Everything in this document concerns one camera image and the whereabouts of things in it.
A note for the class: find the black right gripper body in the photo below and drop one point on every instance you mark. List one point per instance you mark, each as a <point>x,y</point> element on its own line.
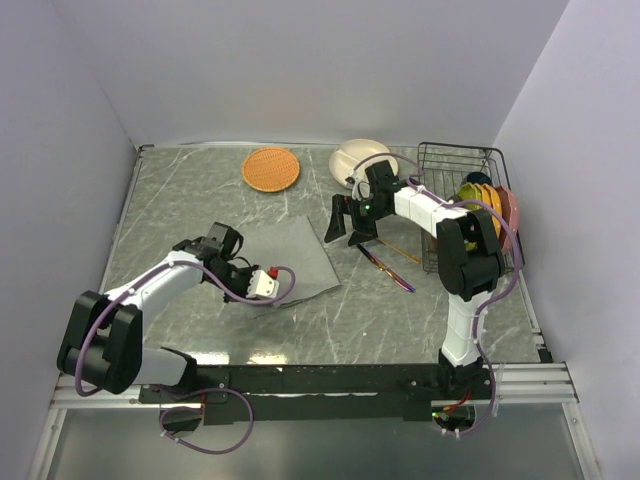
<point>365,214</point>

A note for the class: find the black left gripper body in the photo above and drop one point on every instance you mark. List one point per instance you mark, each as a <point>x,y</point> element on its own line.
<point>236,279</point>

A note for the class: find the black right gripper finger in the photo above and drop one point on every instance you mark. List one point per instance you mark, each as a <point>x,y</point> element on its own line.
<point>336,227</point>
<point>359,236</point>

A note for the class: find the grey cloth napkin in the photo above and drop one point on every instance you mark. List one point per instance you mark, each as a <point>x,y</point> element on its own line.
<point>294,244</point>

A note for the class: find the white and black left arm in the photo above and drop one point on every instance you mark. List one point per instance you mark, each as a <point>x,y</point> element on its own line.
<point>103,347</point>

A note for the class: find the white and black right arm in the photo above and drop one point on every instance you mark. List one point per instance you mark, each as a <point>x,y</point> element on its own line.
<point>469,262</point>

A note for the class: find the cream divided plate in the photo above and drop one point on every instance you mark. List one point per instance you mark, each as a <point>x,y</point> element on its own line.
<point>349,154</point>

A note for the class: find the gold spoon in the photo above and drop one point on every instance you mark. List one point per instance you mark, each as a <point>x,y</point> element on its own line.
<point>407,255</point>

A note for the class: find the iridescent purple knife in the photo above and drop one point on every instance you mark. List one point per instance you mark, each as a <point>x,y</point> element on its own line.
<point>398,280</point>

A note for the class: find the orange woven round coaster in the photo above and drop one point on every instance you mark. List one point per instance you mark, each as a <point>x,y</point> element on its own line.
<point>271,169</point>

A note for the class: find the green scalloped plate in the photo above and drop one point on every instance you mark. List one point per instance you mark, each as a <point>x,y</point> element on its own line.
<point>471,196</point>

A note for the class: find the dark blue bowl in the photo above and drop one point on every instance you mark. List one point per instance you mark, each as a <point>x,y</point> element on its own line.
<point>478,177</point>

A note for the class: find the yellow scalloped plate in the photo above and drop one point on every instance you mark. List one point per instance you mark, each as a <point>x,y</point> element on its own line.
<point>486,197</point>

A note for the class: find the orange scalloped plate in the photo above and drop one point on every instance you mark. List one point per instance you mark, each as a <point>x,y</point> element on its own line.
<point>497,207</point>

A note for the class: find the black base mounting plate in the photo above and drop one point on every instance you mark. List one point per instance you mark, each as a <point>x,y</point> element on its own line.
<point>230,394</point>

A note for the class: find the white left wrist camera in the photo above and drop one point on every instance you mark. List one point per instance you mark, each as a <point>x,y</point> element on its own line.
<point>262,286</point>

